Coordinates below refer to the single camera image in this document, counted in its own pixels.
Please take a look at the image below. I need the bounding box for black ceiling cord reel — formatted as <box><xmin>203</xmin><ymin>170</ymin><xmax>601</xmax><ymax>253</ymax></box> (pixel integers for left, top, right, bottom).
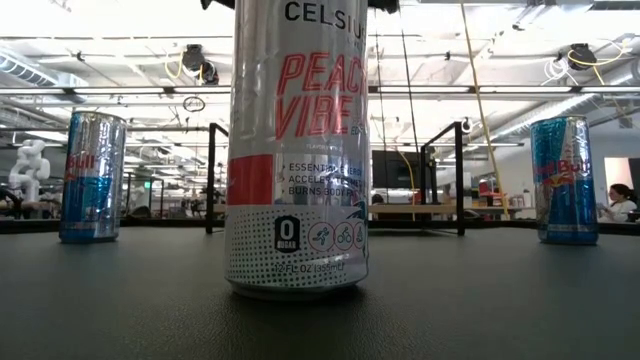
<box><xmin>180</xmin><ymin>43</ymin><xmax>221</xmax><ymax>86</ymax></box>
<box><xmin>567</xmin><ymin>42</ymin><xmax>599</xmax><ymax>71</ymax></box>

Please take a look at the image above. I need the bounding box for blue silver Red Bull can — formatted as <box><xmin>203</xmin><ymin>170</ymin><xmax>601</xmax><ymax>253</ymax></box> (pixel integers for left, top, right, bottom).
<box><xmin>58</xmin><ymin>110</ymin><xmax>128</xmax><ymax>245</ymax></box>
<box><xmin>529</xmin><ymin>115</ymin><xmax>600</xmax><ymax>246</ymax></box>

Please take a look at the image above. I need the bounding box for thin yellow cable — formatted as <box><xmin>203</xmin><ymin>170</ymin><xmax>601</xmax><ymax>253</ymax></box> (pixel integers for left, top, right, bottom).
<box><xmin>396</xmin><ymin>148</ymin><xmax>417</xmax><ymax>221</ymax></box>

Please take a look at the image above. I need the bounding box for black hanging cable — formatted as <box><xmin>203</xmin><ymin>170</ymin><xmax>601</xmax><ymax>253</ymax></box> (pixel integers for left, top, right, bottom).
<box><xmin>397</xmin><ymin>9</ymin><xmax>421</xmax><ymax>154</ymax></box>

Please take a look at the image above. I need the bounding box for black monitor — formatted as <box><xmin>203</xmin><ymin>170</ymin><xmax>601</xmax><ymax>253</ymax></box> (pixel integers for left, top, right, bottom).
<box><xmin>371</xmin><ymin>149</ymin><xmax>424</xmax><ymax>190</ymax></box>

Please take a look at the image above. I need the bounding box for wooden shelf black metal frame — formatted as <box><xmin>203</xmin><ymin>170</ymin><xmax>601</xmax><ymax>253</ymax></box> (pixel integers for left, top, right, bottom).
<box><xmin>205</xmin><ymin>121</ymin><xmax>467</xmax><ymax>237</ymax></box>

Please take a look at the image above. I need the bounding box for Celsius Peach Vibe can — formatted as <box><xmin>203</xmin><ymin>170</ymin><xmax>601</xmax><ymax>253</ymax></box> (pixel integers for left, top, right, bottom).
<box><xmin>223</xmin><ymin>0</ymin><xmax>371</xmax><ymax>301</ymax></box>

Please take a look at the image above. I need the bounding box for yellow hanging extension cable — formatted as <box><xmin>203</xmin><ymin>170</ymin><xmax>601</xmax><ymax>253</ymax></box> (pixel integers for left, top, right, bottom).
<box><xmin>459</xmin><ymin>0</ymin><xmax>511</xmax><ymax>219</ymax></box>

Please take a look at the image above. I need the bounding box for long ceiling light strip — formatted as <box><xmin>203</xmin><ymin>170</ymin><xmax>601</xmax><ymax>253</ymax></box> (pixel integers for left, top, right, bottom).
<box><xmin>0</xmin><ymin>84</ymin><xmax>640</xmax><ymax>97</ymax></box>

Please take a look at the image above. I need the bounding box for silver ceiling air duct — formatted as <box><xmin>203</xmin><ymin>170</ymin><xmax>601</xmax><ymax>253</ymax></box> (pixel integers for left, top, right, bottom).
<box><xmin>0</xmin><ymin>49</ymin><xmax>89</xmax><ymax>89</ymax></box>

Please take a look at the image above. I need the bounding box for person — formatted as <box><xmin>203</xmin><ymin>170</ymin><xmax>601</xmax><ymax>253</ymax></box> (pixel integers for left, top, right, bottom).
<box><xmin>597</xmin><ymin>182</ymin><xmax>639</xmax><ymax>224</ymax></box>

